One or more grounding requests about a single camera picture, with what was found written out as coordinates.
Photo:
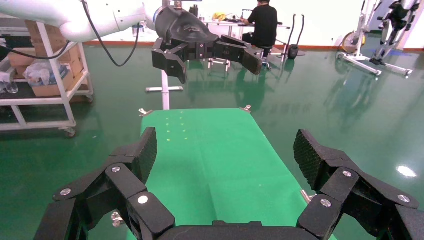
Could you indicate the green table cloth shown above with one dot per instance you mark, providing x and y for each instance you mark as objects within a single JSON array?
[{"x": 215, "y": 159}]

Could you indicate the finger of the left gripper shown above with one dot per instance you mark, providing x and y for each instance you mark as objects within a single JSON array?
[
  {"x": 167, "y": 61},
  {"x": 238, "y": 53}
]

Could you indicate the open laptop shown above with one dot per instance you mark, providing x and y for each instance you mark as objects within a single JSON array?
[{"x": 246, "y": 14}]

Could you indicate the white exercise bike frame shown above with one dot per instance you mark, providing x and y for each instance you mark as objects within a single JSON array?
[{"x": 352, "y": 43}]

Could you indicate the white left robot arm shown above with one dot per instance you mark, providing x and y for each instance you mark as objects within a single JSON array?
[{"x": 99, "y": 16}]

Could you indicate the silver binder clip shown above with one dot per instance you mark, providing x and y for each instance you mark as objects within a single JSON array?
[
  {"x": 144, "y": 112},
  {"x": 306, "y": 196},
  {"x": 246, "y": 108},
  {"x": 116, "y": 219}
]

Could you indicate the black bottle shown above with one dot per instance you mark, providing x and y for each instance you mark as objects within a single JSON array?
[{"x": 194, "y": 10}]

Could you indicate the brown cardboard storage box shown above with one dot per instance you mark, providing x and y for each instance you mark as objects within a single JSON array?
[
  {"x": 46, "y": 91},
  {"x": 20, "y": 59},
  {"x": 58, "y": 39}
]

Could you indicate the white office desk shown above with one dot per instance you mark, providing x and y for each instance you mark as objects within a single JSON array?
[{"x": 228, "y": 24}]

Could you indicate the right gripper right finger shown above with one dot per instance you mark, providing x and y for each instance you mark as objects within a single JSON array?
[{"x": 338, "y": 185}]

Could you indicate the white bucket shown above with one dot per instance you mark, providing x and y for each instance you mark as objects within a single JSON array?
[{"x": 136, "y": 30}]

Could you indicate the seated person black shirt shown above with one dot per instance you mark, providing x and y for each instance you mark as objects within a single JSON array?
[{"x": 263, "y": 23}]

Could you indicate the clear plastic bottle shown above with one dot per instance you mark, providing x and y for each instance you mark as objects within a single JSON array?
[{"x": 11, "y": 87}]

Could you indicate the dark exoskeleton rig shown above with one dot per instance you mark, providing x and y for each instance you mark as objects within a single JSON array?
[{"x": 396, "y": 15}]

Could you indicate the white shelf cart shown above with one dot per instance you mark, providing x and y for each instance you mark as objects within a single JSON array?
[{"x": 33, "y": 101}]

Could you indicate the white metal stand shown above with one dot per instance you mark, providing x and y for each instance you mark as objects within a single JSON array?
[{"x": 165, "y": 99}]

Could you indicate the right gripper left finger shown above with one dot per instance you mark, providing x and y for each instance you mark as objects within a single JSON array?
[{"x": 126, "y": 182}]

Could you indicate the clear plastic bag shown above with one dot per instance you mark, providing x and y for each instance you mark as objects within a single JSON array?
[{"x": 39, "y": 74}]

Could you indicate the black stool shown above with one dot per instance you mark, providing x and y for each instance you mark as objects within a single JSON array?
[{"x": 266, "y": 53}]

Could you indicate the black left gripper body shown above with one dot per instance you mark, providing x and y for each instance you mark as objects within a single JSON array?
[{"x": 185, "y": 30}]

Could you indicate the yellow object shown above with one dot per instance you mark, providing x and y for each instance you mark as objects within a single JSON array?
[{"x": 219, "y": 16}]

